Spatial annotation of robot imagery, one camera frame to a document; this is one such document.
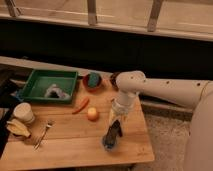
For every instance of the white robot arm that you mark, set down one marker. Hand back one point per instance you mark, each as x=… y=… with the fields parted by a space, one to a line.
x=194 y=94

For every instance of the grey white cloth toy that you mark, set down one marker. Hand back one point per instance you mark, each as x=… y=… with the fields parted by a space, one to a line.
x=55 y=92

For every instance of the orange carrot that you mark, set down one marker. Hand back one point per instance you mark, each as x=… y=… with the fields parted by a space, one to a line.
x=81 y=106

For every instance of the yellow orange ball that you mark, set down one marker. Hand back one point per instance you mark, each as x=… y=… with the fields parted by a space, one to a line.
x=92 y=114

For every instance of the green plastic tray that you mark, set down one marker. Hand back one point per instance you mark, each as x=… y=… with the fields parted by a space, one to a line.
x=40 y=81

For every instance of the white paper cup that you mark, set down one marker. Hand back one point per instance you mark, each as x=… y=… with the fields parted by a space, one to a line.
x=24 y=113

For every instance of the dark red bowl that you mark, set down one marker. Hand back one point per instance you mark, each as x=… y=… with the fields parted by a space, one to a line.
x=113 y=80

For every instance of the clear blue plastic cup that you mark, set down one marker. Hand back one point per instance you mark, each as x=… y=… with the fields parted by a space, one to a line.
x=109 y=142

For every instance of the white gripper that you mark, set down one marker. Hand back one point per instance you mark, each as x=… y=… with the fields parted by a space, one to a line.
x=121 y=105

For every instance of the silver fork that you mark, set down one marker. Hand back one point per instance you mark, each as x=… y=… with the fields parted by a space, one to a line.
x=47 y=127

